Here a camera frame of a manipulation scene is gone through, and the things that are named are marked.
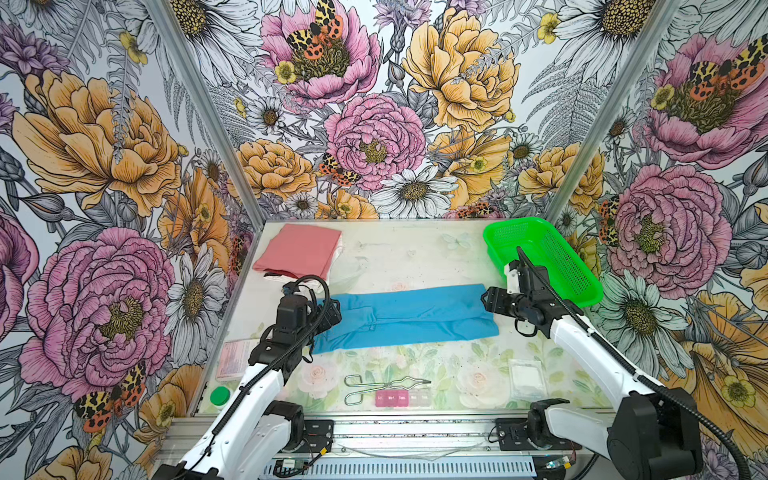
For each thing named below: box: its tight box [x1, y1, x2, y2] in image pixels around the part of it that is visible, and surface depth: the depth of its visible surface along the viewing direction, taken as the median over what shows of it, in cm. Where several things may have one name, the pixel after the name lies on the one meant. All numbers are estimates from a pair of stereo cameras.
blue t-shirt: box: [310, 284, 500, 354], surface depth 94 cm
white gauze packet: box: [508, 358, 549, 401], surface depth 85 cm
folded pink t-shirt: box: [253, 224, 342, 281], surface depth 111 cm
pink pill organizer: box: [375, 389, 431, 407], surface depth 81 cm
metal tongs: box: [344, 374, 432, 406], surface depth 83 cm
